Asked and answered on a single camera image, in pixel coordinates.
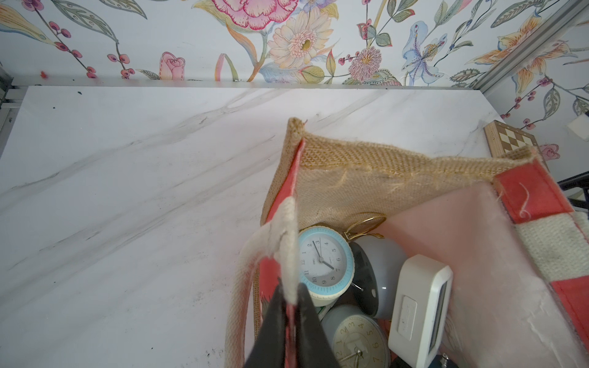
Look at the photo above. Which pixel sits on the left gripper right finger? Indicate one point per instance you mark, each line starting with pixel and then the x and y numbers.
pixel 312 349

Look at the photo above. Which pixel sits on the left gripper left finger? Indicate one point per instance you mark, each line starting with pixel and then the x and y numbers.
pixel 270 346

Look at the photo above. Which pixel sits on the small white digital clock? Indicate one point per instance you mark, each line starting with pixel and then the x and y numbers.
pixel 420 310

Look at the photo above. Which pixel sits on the wooden chessboard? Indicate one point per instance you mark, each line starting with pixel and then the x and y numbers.
pixel 503 139

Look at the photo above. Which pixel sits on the burlap canvas bag red trim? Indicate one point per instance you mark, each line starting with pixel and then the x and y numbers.
pixel 517 248

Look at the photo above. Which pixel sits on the light blue twin-bell clock back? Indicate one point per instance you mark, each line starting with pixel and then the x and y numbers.
pixel 327 264

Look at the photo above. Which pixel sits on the grey round alarm clock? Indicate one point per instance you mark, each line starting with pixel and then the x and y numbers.
pixel 378 262

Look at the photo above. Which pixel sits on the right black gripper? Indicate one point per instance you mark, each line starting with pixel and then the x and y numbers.
pixel 578 182

